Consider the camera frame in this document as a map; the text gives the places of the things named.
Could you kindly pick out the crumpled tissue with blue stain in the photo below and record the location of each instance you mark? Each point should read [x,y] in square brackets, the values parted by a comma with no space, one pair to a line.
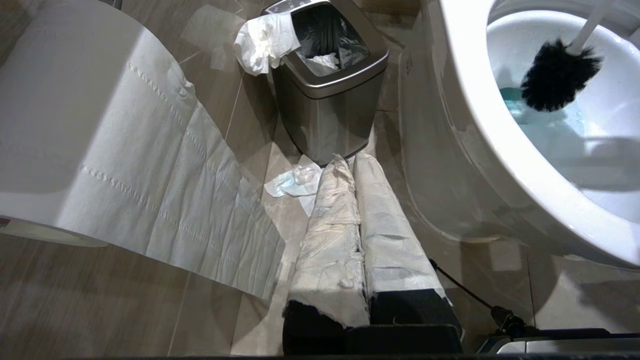
[296,184]

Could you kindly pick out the black bin liner bag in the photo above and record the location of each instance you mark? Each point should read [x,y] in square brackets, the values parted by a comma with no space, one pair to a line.
[330,37]

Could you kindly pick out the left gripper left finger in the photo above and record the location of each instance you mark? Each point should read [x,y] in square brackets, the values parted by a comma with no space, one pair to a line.
[327,260]

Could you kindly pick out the white toilet bowl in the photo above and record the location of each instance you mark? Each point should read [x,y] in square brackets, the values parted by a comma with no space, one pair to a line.
[520,130]

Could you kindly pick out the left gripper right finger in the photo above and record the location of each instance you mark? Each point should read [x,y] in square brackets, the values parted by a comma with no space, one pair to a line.
[395,250]

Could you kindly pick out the small crumpled white tissue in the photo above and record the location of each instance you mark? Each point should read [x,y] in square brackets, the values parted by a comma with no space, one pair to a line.
[324,61]

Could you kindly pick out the stainless steel trash bin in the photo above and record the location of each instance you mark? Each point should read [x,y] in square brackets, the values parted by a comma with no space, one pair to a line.
[327,100]

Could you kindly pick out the white toilet paper roll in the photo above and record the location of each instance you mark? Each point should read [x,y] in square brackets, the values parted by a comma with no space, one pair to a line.
[115,150]

